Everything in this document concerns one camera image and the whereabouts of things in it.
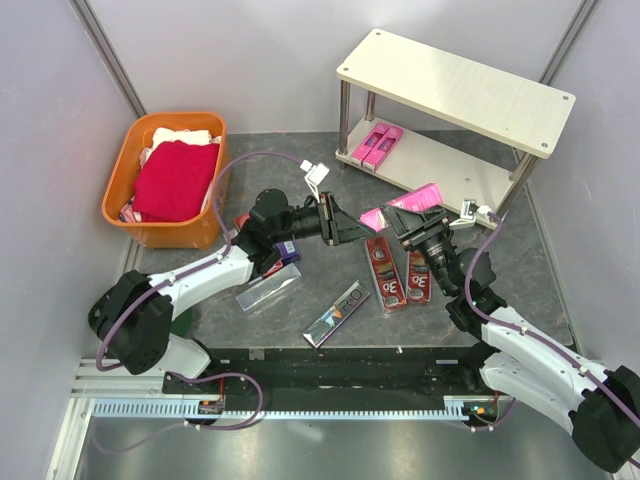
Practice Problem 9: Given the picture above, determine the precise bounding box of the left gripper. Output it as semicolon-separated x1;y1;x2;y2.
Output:
272;191;375;246

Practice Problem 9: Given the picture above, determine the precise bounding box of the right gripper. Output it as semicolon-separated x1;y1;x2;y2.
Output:
379;204;456;296

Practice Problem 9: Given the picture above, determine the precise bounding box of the pink toothpaste box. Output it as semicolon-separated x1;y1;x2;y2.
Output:
388;183;443;212
359;208;390;232
362;127;404;172
351;122;390;166

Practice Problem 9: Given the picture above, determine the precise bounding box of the holographic purple toothpaste box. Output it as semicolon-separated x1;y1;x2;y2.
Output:
302;281;370;349

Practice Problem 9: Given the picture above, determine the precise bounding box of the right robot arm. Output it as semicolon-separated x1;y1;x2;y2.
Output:
381;205;639;473

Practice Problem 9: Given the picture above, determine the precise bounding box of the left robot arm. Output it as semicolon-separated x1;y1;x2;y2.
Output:
88;189;374;393

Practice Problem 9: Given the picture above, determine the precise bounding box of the white two-tier shelf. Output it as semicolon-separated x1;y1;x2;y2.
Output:
335;29;576;216

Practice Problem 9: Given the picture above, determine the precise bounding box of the red 3D toothpaste box right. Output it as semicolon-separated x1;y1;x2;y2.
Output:
405;251;431;304

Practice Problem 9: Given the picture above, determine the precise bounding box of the red 3d toothpaste box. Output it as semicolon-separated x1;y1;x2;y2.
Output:
234;213;249;232
364;237;407;313
405;251;431;304

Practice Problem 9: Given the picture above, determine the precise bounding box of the red 3D toothpaste box middle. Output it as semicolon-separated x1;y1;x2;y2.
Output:
364;237;407;313

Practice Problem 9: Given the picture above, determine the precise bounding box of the silver toothpaste box long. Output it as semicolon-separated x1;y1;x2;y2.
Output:
236;264;302;312

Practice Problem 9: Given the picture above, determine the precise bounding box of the red 3D toothpaste box left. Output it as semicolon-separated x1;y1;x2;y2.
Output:
234;213;249;232

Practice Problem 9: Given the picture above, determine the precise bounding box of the orange plastic basket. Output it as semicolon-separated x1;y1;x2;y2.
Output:
102;111;231;250

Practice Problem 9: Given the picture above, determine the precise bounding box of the red folded cloth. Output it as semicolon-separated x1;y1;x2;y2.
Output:
132;141;219;223

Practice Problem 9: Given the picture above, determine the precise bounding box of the white cloth in basket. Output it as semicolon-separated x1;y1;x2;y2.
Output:
140;127;222;167

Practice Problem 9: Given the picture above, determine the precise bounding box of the small pink packet in basket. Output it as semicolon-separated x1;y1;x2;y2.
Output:
118;197;142;223

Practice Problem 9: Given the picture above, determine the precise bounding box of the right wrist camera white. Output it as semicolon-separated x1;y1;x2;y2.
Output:
450;198;495;230

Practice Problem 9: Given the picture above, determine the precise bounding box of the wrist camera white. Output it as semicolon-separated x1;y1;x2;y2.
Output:
299;160;330;201
450;198;495;230

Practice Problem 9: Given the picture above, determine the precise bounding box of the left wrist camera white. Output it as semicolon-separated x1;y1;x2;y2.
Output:
299;160;330;201

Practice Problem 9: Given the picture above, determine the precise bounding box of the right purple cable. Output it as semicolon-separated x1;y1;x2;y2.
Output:
464;212;640;434

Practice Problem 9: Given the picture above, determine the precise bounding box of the purple cable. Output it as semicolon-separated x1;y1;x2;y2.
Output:
464;212;640;434
94;152;314;455

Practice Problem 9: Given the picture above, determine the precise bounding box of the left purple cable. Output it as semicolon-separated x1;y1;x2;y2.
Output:
94;152;314;455

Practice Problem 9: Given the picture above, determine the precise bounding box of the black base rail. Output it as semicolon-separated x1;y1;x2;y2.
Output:
162;346;494;410

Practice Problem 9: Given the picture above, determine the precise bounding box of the white cable duct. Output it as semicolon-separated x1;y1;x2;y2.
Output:
92;398;480;421

